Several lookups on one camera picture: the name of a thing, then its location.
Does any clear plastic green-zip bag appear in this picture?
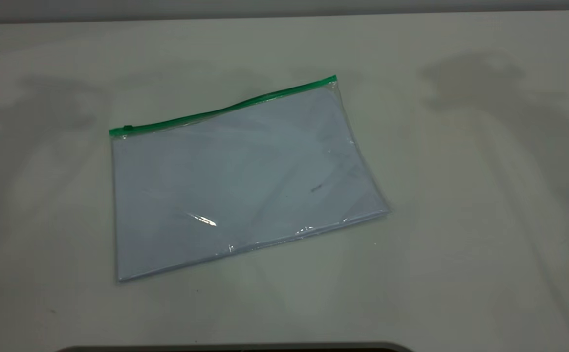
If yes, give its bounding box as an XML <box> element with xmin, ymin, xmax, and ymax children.
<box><xmin>109</xmin><ymin>74</ymin><xmax>392</xmax><ymax>283</ymax></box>

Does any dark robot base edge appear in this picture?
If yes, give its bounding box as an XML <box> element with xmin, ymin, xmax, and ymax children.
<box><xmin>55</xmin><ymin>341</ymin><xmax>415</xmax><ymax>352</ymax></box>

